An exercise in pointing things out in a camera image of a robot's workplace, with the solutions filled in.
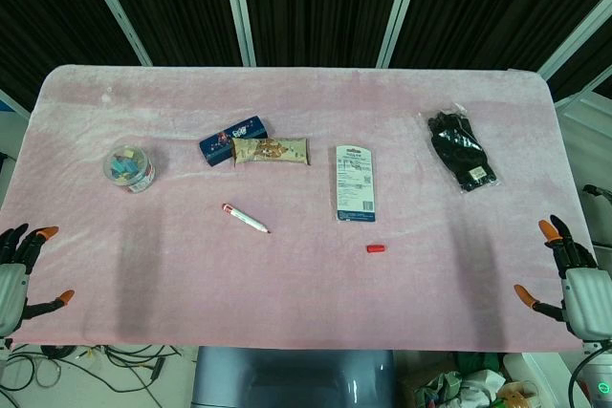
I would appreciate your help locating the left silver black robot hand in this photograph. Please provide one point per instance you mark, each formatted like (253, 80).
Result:
(12, 284)

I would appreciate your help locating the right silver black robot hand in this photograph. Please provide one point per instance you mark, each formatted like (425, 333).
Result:
(588, 298)

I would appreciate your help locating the red pen cap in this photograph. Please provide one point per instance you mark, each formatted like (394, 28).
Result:
(377, 249)

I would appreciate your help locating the white marker pen body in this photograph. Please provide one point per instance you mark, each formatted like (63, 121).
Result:
(244, 218)

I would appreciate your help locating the crumpled bags on floor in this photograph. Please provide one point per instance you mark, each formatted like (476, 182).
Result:
(459, 386)

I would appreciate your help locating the clear jar of colourful clips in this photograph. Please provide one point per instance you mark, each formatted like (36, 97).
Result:
(129, 169)

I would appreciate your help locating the black gloves in plastic bag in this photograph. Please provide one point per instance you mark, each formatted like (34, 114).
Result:
(461, 150)

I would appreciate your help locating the dark blue printed box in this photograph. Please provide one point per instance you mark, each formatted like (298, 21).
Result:
(225, 138)

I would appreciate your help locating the white blue blister card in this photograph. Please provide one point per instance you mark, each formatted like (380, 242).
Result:
(355, 183)

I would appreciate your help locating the beige snack bar wrapper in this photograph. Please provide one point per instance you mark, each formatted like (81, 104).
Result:
(270, 151)

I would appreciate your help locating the grey robot torso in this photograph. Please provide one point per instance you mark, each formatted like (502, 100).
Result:
(294, 379)

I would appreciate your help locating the pink fluffy table cloth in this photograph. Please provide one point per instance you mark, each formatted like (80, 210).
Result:
(306, 102)

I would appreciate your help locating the white partition frame post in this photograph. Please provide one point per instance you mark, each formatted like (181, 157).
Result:
(239, 6)
(117, 6)
(399, 6)
(576, 49)

